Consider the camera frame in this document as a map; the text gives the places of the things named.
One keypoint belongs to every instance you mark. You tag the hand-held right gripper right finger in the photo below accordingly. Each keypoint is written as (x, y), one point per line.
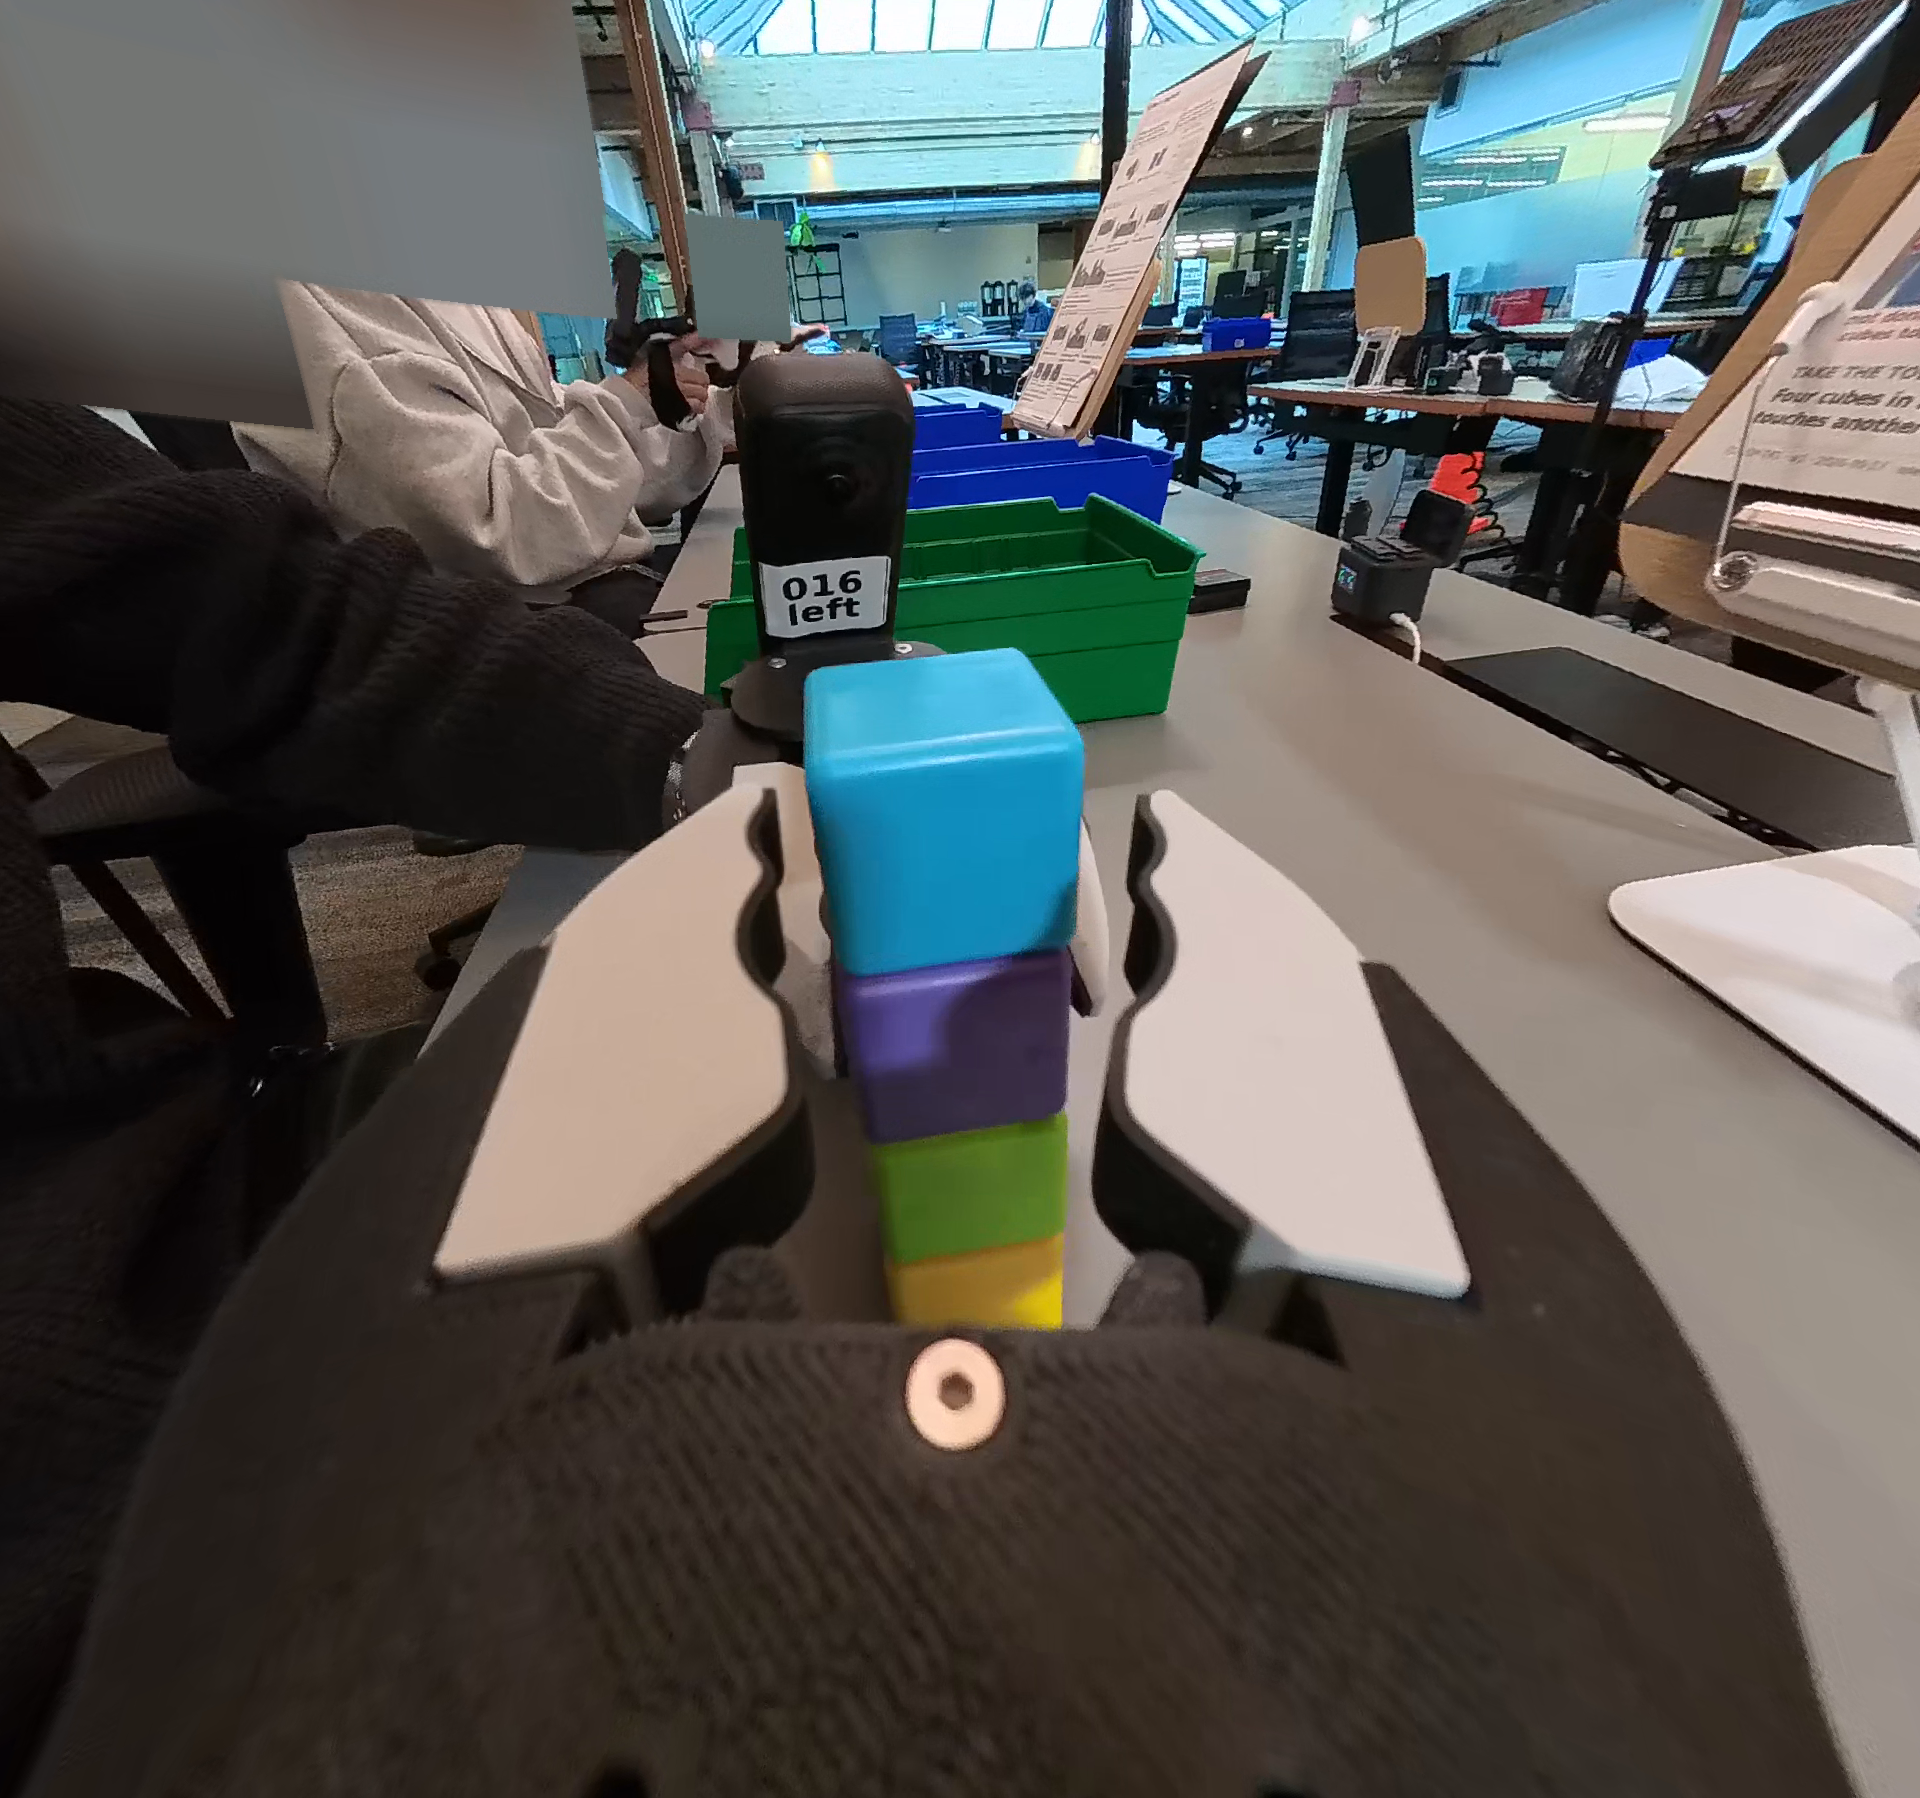
(1274, 1077)

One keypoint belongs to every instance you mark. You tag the black rectangular block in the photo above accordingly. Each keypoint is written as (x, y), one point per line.
(1219, 590)

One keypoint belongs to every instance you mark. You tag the black tripod stand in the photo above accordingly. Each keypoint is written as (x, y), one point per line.
(1613, 372)

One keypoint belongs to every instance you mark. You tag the black small device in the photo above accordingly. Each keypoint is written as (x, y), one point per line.
(1372, 581)

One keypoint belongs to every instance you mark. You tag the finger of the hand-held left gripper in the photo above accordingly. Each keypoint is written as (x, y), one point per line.
(1096, 945)

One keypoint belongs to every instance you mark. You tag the tilted brown panel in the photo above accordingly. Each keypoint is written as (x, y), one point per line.
(1770, 73)

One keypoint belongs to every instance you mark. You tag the printed instruction sheet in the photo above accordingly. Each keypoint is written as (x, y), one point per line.
(1830, 387)

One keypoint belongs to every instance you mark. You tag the brown clipboard on stand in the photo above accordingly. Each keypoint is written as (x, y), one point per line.
(1389, 291)

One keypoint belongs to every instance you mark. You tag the green plastic bin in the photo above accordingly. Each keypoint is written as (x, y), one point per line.
(1049, 629)

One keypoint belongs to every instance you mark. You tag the purple cube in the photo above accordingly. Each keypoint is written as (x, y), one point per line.
(951, 1049)

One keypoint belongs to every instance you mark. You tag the lime green cube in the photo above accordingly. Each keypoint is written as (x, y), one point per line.
(966, 1184)

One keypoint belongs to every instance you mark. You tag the grey desk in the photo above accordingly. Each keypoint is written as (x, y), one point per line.
(1350, 852)

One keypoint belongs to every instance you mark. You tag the blue storage bin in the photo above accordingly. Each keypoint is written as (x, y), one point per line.
(1049, 479)
(951, 426)
(1236, 335)

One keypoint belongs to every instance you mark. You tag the yellow cube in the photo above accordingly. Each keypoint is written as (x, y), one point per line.
(975, 1288)

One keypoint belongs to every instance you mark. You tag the black vertical pole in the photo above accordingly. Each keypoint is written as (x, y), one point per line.
(1118, 28)

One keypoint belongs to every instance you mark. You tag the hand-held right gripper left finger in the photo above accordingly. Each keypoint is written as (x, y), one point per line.
(644, 1077)

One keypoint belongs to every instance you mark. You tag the grey table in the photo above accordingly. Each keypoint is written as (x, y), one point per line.
(1576, 614)

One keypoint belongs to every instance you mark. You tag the black office chair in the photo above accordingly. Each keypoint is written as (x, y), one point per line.
(1318, 359)

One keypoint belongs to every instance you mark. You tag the white board stand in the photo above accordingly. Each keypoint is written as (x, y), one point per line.
(1770, 960)

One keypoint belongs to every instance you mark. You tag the wooden top desk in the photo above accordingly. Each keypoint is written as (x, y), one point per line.
(1469, 400)

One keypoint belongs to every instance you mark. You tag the person's left forearm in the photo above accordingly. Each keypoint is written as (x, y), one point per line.
(300, 629)

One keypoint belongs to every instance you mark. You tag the wooden instruction board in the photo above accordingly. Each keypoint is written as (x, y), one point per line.
(1139, 254)

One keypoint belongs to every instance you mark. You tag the blue cube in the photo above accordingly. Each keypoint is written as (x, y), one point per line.
(946, 810)

